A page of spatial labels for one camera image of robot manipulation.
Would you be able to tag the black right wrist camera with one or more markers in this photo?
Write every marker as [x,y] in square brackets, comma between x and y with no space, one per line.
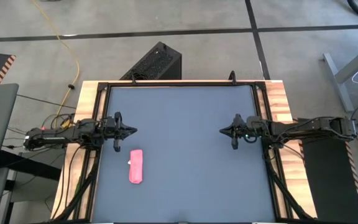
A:
[253,123]

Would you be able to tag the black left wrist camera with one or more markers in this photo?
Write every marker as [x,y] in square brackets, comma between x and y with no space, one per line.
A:
[110,129]

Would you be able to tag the pink fluffy towel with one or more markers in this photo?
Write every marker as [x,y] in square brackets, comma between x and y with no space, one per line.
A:
[135,168]

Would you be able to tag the black metal beam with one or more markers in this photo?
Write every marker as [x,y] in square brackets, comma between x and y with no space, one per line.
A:
[26,165]

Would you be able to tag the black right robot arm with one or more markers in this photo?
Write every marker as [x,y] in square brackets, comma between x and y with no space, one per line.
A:
[306,127]

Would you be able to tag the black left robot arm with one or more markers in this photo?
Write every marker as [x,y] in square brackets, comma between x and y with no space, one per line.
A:
[57,135]

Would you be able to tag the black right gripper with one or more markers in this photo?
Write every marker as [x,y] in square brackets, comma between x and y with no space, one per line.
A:
[250,137]

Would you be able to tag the black power strip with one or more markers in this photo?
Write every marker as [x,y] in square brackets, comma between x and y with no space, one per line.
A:
[43,128]

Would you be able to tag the black frame clamp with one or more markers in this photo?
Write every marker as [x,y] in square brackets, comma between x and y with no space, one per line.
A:
[133,79]
[232,77]

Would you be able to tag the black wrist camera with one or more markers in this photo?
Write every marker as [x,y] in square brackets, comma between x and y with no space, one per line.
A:
[110,129]
[253,123]

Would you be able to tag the black computer tower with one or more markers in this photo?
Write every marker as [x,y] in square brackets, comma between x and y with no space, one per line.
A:
[157,62]

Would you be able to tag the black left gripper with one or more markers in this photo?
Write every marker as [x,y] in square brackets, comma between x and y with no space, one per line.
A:
[109,140]

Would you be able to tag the grey metal desk leg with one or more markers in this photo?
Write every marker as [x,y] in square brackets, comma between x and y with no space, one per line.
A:
[337,81]

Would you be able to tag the black metal table frame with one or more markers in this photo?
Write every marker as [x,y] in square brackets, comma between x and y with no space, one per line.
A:
[182,84]

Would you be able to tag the large black striped-edge mat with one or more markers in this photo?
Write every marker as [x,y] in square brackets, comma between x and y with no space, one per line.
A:
[325,174]

